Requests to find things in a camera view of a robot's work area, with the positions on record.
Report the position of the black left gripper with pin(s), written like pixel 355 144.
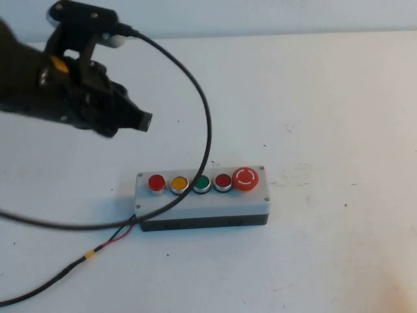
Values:
pixel 94 101

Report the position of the bright red push button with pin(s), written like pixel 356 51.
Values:
pixel 156 182

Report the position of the yellow push button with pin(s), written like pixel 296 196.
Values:
pixel 177 183

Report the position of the green push button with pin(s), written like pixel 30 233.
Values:
pixel 204 183

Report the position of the dark red push button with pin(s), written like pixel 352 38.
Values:
pixel 223 180

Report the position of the grey button box black base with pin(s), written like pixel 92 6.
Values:
pixel 211 205

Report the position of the red emergency stop mushroom button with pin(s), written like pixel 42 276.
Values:
pixel 245 178

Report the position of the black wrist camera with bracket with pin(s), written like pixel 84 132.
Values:
pixel 81 14

